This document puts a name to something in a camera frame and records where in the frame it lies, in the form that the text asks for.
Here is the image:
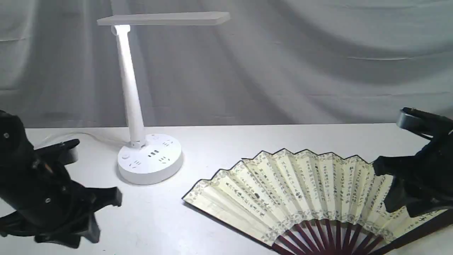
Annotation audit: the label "white desk lamp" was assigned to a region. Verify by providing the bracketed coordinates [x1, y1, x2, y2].
[97, 11, 231, 185]

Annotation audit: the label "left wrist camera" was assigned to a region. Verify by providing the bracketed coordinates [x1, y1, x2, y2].
[35, 139, 80, 166]

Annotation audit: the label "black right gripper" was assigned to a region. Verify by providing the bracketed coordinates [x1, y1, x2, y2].
[372, 131, 452, 218]

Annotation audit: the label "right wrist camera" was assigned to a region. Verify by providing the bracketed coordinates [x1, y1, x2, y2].
[396, 108, 453, 140]

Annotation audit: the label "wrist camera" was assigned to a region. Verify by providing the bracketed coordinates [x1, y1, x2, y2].
[35, 139, 80, 166]
[396, 108, 453, 140]

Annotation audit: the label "grey backdrop cloth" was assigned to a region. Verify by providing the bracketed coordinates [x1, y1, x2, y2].
[0, 0, 453, 128]

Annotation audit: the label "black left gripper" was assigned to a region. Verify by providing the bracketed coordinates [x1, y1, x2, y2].
[1, 111, 122, 249]

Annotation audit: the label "folding paper fan maroon ribs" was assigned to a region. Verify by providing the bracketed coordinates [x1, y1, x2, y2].
[182, 148, 453, 255]

